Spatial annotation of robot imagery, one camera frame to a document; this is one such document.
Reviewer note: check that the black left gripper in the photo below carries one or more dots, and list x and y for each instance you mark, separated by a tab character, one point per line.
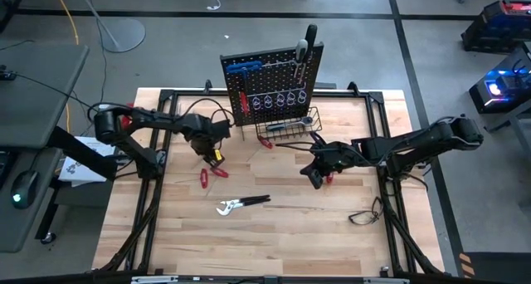
207	130

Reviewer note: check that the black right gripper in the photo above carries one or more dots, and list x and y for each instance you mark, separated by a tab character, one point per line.
336	156

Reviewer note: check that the chrome ratchet wrench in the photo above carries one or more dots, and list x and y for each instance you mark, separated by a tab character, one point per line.
276	127

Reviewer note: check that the black pegboard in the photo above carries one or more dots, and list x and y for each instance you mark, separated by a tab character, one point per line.
274	80

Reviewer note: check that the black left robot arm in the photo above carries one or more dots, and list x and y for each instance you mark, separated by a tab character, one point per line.
166	120

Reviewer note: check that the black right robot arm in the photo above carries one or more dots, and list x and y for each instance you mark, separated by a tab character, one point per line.
415	145

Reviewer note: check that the red flat object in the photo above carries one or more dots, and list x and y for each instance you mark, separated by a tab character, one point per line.
126	121

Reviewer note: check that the chrome hook rack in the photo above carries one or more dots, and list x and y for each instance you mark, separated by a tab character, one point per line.
278	63

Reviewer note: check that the grey metal bar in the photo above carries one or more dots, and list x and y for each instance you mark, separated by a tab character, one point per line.
166	280

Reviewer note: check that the black diagonal beam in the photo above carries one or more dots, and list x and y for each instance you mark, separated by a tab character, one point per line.
83	153

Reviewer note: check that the white paper booklet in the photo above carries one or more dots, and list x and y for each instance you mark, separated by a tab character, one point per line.
79	172

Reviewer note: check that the grey round-base floor stand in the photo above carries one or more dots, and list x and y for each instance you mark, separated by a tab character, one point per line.
124	35

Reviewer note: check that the black caster wheel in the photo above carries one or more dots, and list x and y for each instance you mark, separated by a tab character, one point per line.
49	238

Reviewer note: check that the black computer with lights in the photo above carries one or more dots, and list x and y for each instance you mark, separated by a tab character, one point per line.
510	89

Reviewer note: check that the grey furniture piece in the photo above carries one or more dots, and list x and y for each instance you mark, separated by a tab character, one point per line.
522	134

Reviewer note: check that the grey desk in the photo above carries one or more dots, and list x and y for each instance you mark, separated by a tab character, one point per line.
33	101

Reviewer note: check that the black computer mouse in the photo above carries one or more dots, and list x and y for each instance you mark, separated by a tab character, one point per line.
25	188

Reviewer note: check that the black crate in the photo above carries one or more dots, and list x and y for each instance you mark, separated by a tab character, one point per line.
489	35

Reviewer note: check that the hazard-striped black mat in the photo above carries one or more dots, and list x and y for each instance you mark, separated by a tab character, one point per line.
498	269

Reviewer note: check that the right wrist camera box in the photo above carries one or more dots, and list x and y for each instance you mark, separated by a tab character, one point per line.
312	178

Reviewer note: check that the black metal table frame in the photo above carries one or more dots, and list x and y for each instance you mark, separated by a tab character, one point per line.
357	94

